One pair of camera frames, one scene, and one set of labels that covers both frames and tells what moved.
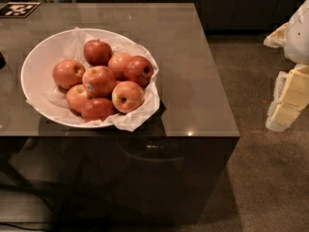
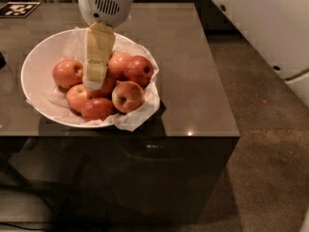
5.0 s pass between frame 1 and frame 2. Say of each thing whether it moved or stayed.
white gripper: moved
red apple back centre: stayed
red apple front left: stayed
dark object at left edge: stayed
